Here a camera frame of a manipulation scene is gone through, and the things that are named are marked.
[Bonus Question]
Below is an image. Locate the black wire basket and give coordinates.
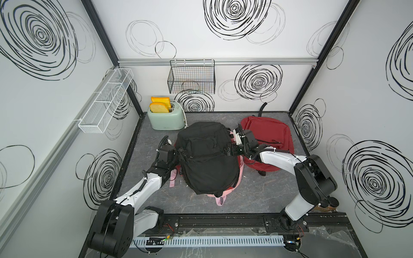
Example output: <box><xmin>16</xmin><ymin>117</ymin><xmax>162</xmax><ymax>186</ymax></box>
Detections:
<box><xmin>167</xmin><ymin>59</ymin><xmax>216</xmax><ymax>94</ymax></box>

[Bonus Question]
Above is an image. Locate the white slotted cable duct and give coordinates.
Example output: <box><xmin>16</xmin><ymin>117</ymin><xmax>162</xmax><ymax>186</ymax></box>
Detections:
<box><xmin>130</xmin><ymin>235</ymin><xmax>287</xmax><ymax>248</ymax></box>

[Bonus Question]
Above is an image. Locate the rear yellow toast slice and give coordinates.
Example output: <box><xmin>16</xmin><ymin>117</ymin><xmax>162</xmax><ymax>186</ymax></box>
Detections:
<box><xmin>151</xmin><ymin>97</ymin><xmax>172</xmax><ymax>109</ymax></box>

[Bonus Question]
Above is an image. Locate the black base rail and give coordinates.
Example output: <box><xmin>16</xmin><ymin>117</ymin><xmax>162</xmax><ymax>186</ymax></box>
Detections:
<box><xmin>144</xmin><ymin>212</ymin><xmax>350</xmax><ymax>235</ymax></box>

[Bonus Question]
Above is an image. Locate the white mesh wall shelf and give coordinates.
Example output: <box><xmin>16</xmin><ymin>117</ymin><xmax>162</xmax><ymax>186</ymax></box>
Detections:
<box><xmin>78</xmin><ymin>67</ymin><xmax>133</xmax><ymax>134</ymax></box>

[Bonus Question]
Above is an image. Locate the pink tape outline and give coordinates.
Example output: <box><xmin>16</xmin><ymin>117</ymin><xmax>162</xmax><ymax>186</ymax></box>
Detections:
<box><xmin>169</xmin><ymin>130</ymin><xmax>246</xmax><ymax>206</ymax></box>

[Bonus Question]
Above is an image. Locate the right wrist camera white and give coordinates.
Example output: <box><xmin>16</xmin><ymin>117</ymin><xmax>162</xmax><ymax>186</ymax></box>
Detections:
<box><xmin>232</xmin><ymin>129</ymin><xmax>243</xmax><ymax>145</ymax></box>

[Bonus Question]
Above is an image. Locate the black backpack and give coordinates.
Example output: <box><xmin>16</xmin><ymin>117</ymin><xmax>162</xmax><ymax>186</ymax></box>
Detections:
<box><xmin>175</xmin><ymin>121</ymin><xmax>241</xmax><ymax>198</ymax></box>

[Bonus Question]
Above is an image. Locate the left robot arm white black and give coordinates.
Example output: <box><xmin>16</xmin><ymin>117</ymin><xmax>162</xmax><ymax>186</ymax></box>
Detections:
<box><xmin>79</xmin><ymin>143</ymin><xmax>190</xmax><ymax>258</ymax></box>

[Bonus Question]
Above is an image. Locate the front yellow toast slice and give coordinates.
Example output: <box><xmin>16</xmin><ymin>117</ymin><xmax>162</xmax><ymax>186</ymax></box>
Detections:
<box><xmin>149</xmin><ymin>102</ymin><xmax>170</xmax><ymax>114</ymax></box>

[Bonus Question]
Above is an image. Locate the yellow toast slice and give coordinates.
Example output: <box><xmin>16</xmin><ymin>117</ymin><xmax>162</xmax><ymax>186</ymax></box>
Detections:
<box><xmin>149</xmin><ymin>102</ymin><xmax>170</xmax><ymax>114</ymax></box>
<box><xmin>151</xmin><ymin>97</ymin><xmax>172</xmax><ymax>109</ymax></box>

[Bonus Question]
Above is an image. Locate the brown twin-lid jar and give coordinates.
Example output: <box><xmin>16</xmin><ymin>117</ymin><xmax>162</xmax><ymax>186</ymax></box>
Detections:
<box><xmin>316</xmin><ymin>197</ymin><xmax>339</xmax><ymax>212</ymax></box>

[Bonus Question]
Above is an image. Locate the mint green toaster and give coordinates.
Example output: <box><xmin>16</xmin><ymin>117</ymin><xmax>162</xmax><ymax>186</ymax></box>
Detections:
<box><xmin>147</xmin><ymin>101</ymin><xmax>188</xmax><ymax>131</ymax></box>

